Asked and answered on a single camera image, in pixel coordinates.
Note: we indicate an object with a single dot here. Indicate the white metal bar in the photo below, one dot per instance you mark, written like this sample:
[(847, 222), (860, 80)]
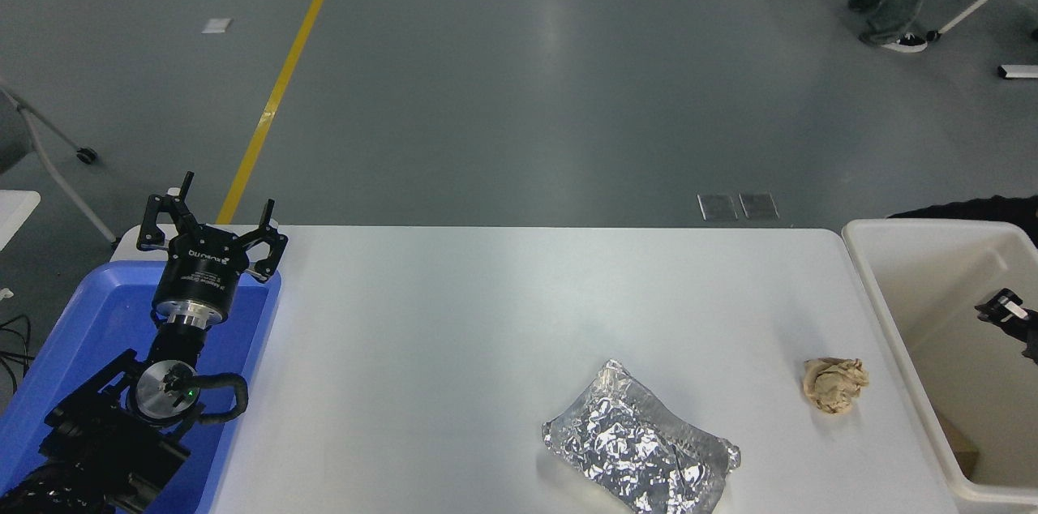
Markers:
[(1020, 73)]

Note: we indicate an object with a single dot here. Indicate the large pale plastic bin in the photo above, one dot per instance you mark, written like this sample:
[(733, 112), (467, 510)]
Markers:
[(932, 287)]

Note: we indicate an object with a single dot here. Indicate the metal floor plate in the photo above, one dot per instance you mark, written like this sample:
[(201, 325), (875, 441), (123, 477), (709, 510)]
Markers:
[(759, 206), (718, 207)]

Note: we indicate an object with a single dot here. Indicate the white wheeled stand frame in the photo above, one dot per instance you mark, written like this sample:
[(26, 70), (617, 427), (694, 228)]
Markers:
[(57, 173)]

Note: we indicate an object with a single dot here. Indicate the crumpled tan paper ball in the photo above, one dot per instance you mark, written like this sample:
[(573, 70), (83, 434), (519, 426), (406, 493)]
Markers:
[(835, 386)]

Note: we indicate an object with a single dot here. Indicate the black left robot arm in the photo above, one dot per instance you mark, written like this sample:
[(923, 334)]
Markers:
[(97, 449)]

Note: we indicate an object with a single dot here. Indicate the crumpled silver foil tray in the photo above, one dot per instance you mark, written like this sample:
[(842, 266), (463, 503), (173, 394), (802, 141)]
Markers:
[(641, 441)]

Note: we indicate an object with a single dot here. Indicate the blue plastic tray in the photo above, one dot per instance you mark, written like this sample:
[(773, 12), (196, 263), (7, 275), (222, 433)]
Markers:
[(89, 319)]

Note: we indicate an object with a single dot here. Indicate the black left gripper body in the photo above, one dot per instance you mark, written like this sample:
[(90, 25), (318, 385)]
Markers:
[(199, 275)]

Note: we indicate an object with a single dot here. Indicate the white board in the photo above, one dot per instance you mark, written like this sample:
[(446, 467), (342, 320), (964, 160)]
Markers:
[(16, 210)]

